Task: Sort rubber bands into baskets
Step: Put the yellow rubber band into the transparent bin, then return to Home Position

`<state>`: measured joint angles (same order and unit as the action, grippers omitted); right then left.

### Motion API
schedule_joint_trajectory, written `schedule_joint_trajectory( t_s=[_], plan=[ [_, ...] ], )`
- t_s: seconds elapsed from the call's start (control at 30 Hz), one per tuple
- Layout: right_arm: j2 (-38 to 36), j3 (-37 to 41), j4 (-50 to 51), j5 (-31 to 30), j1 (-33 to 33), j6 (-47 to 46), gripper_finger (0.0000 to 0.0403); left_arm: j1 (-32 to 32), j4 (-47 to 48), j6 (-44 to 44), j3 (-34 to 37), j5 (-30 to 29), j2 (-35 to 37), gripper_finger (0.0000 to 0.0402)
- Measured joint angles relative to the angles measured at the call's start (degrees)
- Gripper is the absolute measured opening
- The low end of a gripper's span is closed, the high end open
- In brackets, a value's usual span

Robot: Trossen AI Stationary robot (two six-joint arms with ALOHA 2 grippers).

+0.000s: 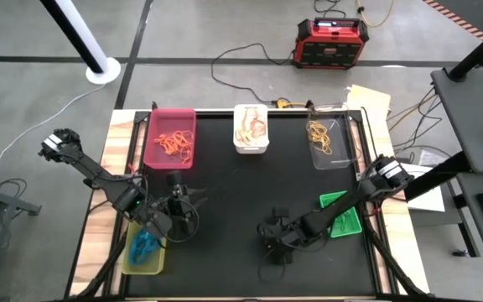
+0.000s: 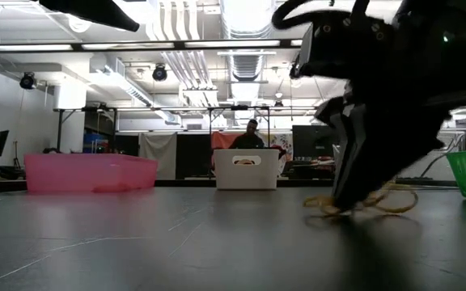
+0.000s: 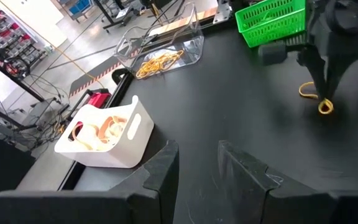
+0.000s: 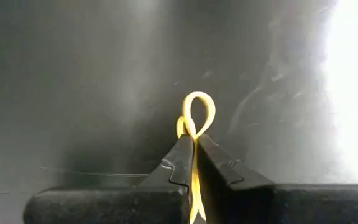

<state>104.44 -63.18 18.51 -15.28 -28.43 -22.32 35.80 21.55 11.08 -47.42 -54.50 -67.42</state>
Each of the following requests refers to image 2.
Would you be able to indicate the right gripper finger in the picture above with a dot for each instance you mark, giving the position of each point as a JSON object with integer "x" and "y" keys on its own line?
{"x": 348, "y": 133}
{"x": 378, "y": 169}

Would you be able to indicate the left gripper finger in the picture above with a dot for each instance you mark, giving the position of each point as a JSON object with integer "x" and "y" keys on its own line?
{"x": 119, "y": 20}

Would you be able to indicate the yellow rubber band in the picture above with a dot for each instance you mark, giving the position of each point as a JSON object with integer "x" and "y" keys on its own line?
{"x": 403, "y": 208}

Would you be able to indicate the large tan rubber band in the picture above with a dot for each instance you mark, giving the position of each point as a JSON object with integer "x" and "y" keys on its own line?
{"x": 244, "y": 162}

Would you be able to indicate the black overhead crossbar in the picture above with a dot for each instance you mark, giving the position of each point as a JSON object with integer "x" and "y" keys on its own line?
{"x": 136, "y": 45}

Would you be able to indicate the patterned cloth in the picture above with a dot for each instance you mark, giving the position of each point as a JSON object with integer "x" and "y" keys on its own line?
{"x": 283, "y": 143}

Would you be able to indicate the black ceiling spotlight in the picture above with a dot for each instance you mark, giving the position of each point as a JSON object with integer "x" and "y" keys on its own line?
{"x": 28, "y": 81}
{"x": 294, "y": 72}
{"x": 160, "y": 72}

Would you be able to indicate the person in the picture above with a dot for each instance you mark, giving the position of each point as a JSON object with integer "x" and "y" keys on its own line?
{"x": 249, "y": 135}

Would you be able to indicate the white plastic basket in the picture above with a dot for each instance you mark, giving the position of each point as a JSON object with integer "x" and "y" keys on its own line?
{"x": 245, "y": 175}

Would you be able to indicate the blue bin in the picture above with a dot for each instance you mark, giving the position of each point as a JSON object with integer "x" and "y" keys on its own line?
{"x": 94, "y": 141}

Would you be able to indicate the orange cloth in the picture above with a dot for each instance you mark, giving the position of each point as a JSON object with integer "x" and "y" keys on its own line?
{"x": 221, "y": 139}

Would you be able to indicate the grey cloth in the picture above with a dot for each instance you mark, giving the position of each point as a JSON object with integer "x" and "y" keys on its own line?
{"x": 158, "y": 155}

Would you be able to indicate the pink plastic basket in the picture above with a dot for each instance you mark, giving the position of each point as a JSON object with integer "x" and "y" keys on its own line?
{"x": 87, "y": 171}

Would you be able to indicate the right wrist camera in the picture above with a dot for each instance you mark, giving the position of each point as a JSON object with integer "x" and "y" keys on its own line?
{"x": 350, "y": 44}

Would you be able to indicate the silver ceiling duct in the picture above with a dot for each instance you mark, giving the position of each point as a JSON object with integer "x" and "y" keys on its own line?
{"x": 247, "y": 24}

